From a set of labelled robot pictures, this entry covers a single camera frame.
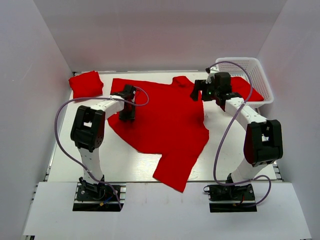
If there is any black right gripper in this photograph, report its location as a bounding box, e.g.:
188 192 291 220
190 79 220 102

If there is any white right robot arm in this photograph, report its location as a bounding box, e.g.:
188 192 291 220
190 72 283 200

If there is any white plastic mesh basket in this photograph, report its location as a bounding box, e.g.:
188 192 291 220
215 57 274 108

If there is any red t-shirt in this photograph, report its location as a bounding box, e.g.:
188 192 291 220
230 76 264 102
108 76 209 193
68 71 104 99

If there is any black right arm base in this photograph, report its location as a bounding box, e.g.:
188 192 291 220
203 184 257 213

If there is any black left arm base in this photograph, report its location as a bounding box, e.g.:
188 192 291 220
72 177 126 212

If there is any red t-shirt in basket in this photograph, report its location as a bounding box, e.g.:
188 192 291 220
230 76 264 102

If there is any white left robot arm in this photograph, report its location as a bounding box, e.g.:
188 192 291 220
70 84 137 200

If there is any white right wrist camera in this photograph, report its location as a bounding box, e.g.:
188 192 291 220
205 66 219 84

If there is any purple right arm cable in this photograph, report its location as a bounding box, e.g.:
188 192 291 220
205 61 272 208

